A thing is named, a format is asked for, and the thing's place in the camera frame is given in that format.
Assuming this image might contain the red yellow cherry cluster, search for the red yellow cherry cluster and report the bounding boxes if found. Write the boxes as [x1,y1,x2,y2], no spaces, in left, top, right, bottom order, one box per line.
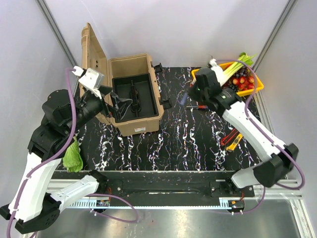
[231,76,255,91]

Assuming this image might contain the yellow plastic tray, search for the yellow plastic tray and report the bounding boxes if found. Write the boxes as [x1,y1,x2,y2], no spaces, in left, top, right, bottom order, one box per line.
[188,56,264,100]

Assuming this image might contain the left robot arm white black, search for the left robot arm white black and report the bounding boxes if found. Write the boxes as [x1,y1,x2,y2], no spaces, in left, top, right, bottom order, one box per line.
[0,66,132,236]

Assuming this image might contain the black marble pattern mat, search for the black marble pattern mat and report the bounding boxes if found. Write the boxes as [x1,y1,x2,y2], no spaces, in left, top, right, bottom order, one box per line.
[76,67,260,171]

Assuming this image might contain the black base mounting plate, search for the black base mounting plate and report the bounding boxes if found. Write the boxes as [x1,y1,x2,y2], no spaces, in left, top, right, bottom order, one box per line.
[87,171,255,209]

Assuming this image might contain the tan plastic tool box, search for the tan plastic tool box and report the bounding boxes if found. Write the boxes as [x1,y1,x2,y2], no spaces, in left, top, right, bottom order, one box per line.
[81,23,164,136]

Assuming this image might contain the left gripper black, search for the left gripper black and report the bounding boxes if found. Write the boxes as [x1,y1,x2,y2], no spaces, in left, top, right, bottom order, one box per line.
[67,84,133,133]

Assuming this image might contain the dark grape bunch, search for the dark grape bunch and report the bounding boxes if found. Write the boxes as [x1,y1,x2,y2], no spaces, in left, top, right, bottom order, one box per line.
[229,66,250,92]

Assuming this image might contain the yellow utility knife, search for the yellow utility knife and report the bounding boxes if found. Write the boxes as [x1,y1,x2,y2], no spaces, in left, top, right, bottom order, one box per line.
[226,133,243,153]

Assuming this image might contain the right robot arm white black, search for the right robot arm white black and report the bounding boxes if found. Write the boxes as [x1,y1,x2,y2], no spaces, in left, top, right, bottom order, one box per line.
[187,59,299,196]

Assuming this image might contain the napa cabbage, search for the napa cabbage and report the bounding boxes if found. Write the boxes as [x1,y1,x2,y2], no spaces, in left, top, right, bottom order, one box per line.
[62,136,83,173]

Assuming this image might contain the small blue red screwdriver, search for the small blue red screwdriver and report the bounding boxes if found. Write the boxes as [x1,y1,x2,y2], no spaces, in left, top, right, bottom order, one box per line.
[186,105,208,110]

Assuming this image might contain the black tool box tray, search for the black tool box tray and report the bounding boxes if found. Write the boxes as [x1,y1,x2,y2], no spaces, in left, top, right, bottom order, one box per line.
[112,73,159,123]

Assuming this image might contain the leek with green leaves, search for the leek with green leaves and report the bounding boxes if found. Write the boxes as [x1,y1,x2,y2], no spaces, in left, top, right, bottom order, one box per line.
[223,52,256,80]

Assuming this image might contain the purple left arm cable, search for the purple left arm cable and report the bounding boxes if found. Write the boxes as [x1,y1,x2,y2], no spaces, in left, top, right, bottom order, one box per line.
[5,67,140,238]

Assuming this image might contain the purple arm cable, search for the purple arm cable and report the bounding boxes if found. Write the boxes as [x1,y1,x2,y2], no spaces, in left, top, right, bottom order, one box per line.
[5,67,140,238]
[215,59,306,215]

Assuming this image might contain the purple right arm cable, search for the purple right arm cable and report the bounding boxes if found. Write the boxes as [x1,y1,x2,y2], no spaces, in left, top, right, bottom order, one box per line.
[215,59,306,215]

